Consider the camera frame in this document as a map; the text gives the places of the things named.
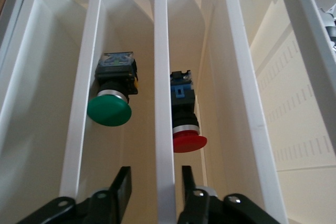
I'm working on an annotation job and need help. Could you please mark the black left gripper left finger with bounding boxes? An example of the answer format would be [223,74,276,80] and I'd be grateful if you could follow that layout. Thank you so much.
[15,166,133,224]

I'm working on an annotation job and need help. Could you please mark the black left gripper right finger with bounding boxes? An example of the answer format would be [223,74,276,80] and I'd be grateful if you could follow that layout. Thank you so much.
[177,165,279,224]

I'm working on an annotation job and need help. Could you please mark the red mushroom push button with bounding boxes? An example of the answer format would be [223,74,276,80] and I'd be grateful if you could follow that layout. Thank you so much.
[170,69,208,154]

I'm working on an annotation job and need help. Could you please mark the white drawer with dividers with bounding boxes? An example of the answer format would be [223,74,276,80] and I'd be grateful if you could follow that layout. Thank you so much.
[0,0,336,224]

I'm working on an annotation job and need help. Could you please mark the green mushroom push button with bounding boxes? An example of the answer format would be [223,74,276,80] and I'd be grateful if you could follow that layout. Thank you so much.
[87,52,139,127]

